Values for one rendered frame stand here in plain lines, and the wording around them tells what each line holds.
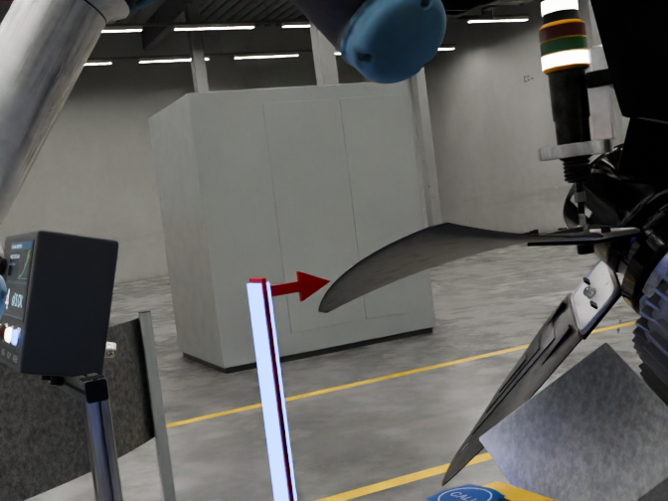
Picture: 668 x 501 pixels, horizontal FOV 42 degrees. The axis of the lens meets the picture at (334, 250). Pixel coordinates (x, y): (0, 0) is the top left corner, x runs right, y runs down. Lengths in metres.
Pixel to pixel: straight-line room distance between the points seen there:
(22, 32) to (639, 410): 0.66
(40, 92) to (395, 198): 6.79
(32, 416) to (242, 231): 4.64
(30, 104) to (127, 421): 2.05
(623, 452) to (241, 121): 6.42
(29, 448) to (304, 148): 5.06
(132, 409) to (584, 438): 2.19
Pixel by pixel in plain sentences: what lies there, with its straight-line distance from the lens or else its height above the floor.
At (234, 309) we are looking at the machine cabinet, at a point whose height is 0.50.
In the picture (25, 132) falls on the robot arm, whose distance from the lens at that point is 0.88.
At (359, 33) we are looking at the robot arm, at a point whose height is 1.35.
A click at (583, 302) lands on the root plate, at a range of 0.97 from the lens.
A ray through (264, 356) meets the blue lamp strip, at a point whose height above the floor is 1.13.
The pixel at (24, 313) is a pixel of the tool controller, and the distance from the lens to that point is 1.21.
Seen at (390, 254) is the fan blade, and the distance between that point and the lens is 0.69.
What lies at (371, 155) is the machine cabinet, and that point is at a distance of 7.51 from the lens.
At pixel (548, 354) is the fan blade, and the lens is 0.96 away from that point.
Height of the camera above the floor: 1.24
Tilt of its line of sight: 3 degrees down
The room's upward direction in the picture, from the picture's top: 7 degrees counter-clockwise
